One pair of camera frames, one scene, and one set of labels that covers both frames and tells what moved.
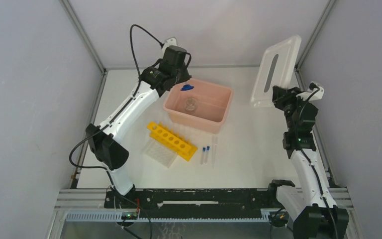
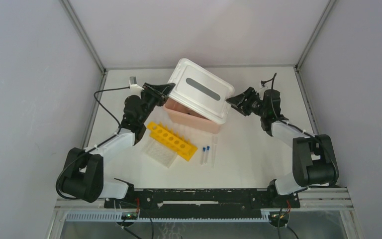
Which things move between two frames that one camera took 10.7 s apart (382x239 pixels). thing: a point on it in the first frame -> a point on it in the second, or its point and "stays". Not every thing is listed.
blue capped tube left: (203, 156) stays
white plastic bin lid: (277, 67) -> (201, 91)
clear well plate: (159, 152) stays
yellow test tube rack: (172, 140) stays
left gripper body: (182, 75) -> (151, 98)
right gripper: (281, 95) -> (238, 103)
